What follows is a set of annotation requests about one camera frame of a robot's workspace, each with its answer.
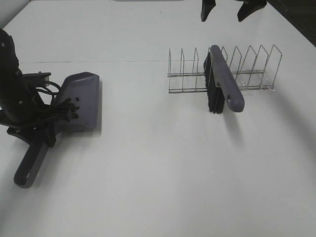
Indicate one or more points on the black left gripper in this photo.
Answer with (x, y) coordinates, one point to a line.
(41, 124)

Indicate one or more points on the chrome wire dish rack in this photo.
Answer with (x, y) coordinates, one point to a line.
(255, 69)

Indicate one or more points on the grey hand brush black bristles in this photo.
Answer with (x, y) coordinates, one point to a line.
(220, 84)

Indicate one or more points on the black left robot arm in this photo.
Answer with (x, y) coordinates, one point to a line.
(22, 108)

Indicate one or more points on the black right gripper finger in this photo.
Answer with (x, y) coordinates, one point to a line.
(248, 7)
(206, 7)

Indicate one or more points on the pile of coffee beans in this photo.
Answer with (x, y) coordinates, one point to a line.
(71, 108)

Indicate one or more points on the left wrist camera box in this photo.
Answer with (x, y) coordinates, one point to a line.
(38, 79)

